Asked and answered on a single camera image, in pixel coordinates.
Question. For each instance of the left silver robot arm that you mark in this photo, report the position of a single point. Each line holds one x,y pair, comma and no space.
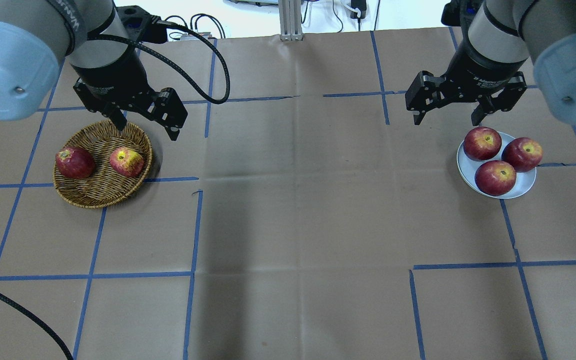
99,40

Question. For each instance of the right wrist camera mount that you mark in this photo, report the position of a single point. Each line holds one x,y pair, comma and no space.
454,13

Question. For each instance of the black power adapter box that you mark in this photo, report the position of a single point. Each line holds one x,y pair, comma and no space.
358,9

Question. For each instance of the aluminium frame post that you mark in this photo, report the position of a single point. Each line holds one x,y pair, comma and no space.
290,20

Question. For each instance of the red apple plate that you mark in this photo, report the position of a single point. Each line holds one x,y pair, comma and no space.
482,143
523,154
495,178

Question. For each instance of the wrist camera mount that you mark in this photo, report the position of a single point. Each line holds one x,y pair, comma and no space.
454,13
141,26

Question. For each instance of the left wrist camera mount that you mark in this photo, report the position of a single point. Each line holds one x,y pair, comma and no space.
141,26

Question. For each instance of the red yellow apple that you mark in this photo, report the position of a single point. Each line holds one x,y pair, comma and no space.
127,161

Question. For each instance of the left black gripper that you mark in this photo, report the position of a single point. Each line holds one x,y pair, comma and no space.
114,79

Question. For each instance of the dark red apple in basket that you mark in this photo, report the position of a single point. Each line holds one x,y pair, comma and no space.
74,162

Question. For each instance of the light blue plate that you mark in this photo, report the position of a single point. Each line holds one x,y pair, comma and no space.
467,168

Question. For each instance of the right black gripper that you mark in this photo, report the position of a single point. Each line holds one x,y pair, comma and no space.
483,66

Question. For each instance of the red apple plate back left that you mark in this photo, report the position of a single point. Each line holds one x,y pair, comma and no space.
482,143

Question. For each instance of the red apple plate front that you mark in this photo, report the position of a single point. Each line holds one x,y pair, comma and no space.
495,178

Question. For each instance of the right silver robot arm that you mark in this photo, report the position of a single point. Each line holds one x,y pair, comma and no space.
498,37

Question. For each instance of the red apple plate back right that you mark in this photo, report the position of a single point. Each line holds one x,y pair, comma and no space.
523,154

